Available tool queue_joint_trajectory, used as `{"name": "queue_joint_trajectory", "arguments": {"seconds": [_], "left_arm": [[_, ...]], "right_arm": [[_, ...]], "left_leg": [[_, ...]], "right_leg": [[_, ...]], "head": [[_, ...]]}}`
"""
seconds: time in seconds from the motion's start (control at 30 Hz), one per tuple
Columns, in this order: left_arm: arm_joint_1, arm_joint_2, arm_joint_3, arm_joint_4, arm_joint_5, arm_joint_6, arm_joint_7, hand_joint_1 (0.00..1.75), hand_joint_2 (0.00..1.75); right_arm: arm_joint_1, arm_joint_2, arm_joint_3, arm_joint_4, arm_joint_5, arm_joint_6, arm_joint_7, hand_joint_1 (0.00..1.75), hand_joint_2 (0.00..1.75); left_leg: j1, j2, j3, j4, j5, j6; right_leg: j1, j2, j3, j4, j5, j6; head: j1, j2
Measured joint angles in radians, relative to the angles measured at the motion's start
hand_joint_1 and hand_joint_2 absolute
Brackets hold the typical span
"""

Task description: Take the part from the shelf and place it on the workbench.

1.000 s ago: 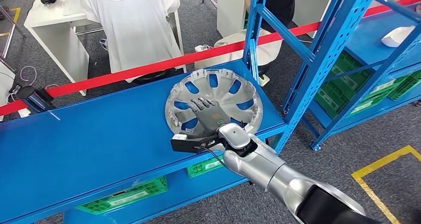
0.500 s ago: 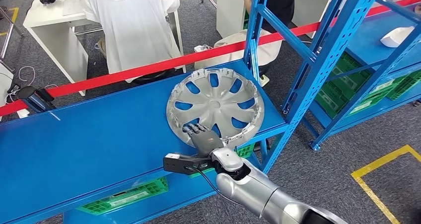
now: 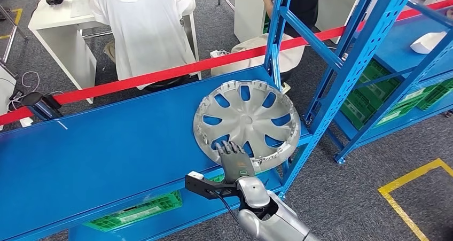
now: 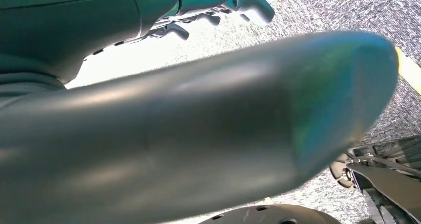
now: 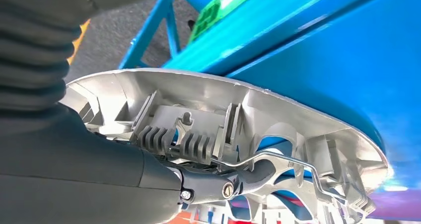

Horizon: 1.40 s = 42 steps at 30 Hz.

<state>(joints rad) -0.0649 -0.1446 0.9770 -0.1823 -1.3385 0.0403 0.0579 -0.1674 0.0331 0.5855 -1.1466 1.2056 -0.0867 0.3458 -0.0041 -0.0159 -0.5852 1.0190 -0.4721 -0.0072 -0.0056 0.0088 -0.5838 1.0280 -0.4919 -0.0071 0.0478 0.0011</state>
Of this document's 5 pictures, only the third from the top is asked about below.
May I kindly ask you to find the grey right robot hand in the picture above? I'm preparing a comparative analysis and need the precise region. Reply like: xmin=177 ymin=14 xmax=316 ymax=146
xmin=216 ymin=141 xmax=256 ymax=184

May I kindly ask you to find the silver wheel hubcap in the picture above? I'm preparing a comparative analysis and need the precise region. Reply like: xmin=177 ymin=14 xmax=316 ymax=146
xmin=193 ymin=79 xmax=302 ymax=173

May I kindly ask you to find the blue metal shelf rack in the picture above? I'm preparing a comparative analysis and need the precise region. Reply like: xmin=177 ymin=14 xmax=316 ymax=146
xmin=325 ymin=0 xmax=453 ymax=165
xmin=0 ymin=0 xmax=420 ymax=241

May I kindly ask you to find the white plastic shell part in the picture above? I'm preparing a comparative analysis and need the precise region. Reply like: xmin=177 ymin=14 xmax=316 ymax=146
xmin=410 ymin=31 xmax=448 ymax=55

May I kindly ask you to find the white cloth bag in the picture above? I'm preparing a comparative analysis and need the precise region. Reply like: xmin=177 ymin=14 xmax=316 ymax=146
xmin=210 ymin=33 xmax=306 ymax=78

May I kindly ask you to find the black office chair base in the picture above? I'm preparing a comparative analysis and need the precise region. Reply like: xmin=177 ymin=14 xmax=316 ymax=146
xmin=143 ymin=74 xmax=199 ymax=93

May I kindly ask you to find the red barrier belt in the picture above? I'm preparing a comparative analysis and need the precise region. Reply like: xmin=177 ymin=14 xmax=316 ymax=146
xmin=0 ymin=0 xmax=453 ymax=127

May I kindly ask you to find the person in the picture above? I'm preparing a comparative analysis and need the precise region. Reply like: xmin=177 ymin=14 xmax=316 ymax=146
xmin=87 ymin=0 xmax=198 ymax=91
xmin=261 ymin=0 xmax=321 ymax=38

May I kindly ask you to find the yellow floor tape square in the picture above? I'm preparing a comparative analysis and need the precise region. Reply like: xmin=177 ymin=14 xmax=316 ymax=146
xmin=378 ymin=158 xmax=453 ymax=241

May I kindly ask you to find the white box unit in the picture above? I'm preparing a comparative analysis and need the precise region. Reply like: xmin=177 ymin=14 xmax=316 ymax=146
xmin=0 ymin=66 xmax=17 ymax=130

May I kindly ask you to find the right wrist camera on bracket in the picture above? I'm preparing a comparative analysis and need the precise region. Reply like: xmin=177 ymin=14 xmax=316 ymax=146
xmin=184 ymin=171 xmax=238 ymax=200

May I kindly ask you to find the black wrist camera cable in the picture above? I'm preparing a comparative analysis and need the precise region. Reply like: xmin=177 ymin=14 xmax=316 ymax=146
xmin=212 ymin=190 xmax=241 ymax=226

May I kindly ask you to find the dark barrier post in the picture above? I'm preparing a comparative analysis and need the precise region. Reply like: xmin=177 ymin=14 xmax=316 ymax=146
xmin=19 ymin=91 xmax=65 ymax=122

